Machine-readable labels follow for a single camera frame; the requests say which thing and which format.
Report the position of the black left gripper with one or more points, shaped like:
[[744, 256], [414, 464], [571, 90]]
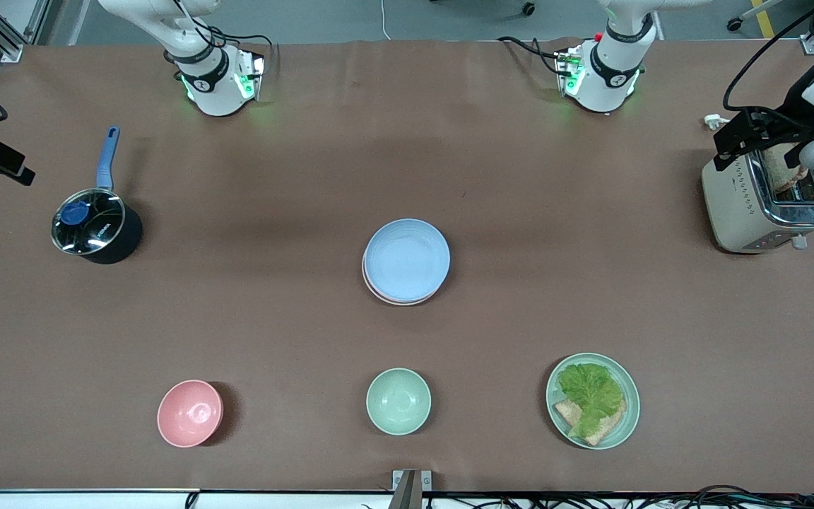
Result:
[[794, 120]]

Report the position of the light blue shallow bowl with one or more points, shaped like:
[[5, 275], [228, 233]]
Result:
[[407, 258]]

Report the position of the pink shallow bowl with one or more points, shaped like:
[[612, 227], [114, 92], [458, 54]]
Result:
[[393, 301]]

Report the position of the beige chrome toaster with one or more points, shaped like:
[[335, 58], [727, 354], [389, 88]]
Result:
[[732, 212]]

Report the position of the brown toast slice in toaster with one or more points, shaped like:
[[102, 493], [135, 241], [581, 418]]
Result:
[[778, 173]]

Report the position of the glass lid with blue knob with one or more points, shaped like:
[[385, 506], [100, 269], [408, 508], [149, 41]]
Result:
[[89, 223]]

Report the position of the green flat plate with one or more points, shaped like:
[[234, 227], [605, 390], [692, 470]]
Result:
[[632, 406]]

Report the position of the green lettuce leaf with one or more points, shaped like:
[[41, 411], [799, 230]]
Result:
[[591, 389]]

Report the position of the brown bread slice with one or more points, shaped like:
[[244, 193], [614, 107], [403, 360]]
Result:
[[612, 424]]

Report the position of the pink deep bowl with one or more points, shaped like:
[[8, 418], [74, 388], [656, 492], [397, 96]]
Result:
[[188, 417]]

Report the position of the beige shallow bowl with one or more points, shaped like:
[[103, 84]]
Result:
[[394, 304]]

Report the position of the green deep bowl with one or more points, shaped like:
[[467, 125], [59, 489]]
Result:
[[398, 401]]

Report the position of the metal bracket clamp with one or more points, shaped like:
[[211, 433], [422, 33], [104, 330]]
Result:
[[410, 491]]

